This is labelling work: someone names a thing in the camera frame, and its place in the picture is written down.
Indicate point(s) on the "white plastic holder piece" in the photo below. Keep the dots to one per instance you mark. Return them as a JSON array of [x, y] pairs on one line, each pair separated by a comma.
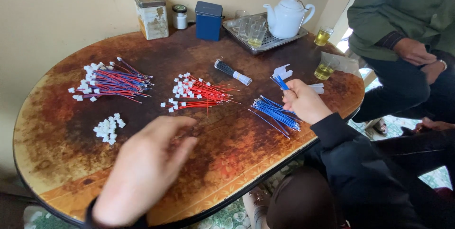
[[283, 71]]

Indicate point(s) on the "person's right hand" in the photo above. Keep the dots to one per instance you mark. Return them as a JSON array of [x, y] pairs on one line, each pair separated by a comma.
[[307, 102]]

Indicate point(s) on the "small jar with black lid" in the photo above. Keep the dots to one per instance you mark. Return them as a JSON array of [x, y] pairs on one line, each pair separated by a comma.
[[180, 17]]

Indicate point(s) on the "blue metal tin box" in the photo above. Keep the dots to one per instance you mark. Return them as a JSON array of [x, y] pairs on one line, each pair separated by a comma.
[[208, 22]]

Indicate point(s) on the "person's right fingers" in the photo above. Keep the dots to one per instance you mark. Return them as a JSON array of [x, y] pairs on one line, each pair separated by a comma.
[[289, 97]]

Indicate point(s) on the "rusty white metal tin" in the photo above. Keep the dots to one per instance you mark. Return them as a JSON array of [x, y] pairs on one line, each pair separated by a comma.
[[152, 17]]

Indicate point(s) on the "large glass of tea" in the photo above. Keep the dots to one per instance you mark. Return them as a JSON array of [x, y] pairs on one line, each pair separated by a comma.
[[325, 69]]

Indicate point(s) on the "small glass of tea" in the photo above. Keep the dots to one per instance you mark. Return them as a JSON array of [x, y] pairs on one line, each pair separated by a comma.
[[323, 37]]

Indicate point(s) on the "empty clear drinking glass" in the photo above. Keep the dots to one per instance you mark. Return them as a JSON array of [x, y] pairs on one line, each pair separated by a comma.
[[240, 17], [260, 20], [245, 30]]

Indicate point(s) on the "clear glass with tea dregs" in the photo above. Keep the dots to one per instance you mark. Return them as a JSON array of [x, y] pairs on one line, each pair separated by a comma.
[[256, 36]]

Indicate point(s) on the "small white plastic piece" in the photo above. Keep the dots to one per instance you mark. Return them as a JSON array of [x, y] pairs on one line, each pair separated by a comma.
[[317, 88]]

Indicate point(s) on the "clear plastic bag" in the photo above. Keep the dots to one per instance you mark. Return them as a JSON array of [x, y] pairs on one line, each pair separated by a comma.
[[348, 66]]

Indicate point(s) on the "person's brown lap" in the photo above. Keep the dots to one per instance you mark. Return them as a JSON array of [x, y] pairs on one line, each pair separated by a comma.
[[302, 200]]

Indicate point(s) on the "person's left hand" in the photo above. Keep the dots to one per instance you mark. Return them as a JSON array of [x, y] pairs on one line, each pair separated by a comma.
[[142, 172]]

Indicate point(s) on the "pile of white plastic connectors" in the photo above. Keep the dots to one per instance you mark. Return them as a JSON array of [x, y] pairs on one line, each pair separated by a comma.
[[107, 128]]

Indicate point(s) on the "white ceramic teapot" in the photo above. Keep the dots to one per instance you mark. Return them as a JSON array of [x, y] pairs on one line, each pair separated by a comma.
[[287, 19]]

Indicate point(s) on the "person's studded shoe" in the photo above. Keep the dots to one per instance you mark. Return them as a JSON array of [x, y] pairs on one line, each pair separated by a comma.
[[256, 206]]

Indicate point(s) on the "perforated metal tray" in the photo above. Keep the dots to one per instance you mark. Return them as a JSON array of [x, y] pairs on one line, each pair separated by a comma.
[[273, 42]]

